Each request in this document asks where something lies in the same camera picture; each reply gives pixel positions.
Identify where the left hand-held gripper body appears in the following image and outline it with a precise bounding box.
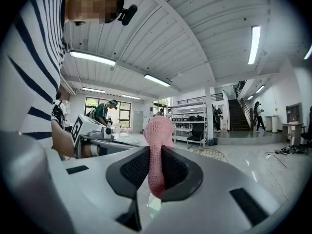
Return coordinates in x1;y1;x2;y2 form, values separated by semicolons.
70;113;141;159

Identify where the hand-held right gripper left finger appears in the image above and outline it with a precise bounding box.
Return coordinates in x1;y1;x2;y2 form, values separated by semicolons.
106;145;151;200

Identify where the pink small object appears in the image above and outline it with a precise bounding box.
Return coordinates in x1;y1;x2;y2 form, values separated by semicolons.
143;116;176;199

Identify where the striped long-sleeve shirt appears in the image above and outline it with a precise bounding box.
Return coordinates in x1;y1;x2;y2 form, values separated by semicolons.
0;0;73;156

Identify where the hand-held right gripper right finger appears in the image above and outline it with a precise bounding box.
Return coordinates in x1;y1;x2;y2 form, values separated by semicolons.
160;145;204;203

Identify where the small grey desk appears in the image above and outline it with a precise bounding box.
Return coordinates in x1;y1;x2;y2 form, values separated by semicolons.
281;122;304;146

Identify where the black head-worn camera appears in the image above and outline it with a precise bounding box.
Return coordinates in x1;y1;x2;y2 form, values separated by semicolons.
111;0;138;26

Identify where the dark staircase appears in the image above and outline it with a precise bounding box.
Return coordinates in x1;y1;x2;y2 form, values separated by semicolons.
228;98;252;132

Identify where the wooden shelf unit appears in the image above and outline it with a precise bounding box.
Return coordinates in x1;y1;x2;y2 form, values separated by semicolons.
285;102;303;124

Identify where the person's left forearm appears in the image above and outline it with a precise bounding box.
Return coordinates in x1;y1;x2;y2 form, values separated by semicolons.
51;119;75;158

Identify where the gold wire chair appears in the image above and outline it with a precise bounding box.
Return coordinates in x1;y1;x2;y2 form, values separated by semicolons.
192;148;229;163

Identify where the low white cabinet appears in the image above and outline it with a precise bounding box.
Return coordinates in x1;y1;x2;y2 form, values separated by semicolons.
264;115;279;134

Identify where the person's head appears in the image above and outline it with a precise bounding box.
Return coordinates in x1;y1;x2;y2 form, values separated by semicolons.
64;0;125;26

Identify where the black framed window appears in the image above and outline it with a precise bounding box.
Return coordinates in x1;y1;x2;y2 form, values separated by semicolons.
84;97;133;129

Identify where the floor cable clutter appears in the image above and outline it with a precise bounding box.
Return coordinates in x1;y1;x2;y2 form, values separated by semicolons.
265;144;306;156

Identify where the white metal storage rack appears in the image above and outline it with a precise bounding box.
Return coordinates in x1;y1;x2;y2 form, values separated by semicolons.
170;100;208;148

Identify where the black office chair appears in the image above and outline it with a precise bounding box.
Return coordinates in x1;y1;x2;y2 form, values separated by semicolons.
187;122;208;149
300;106;312;155

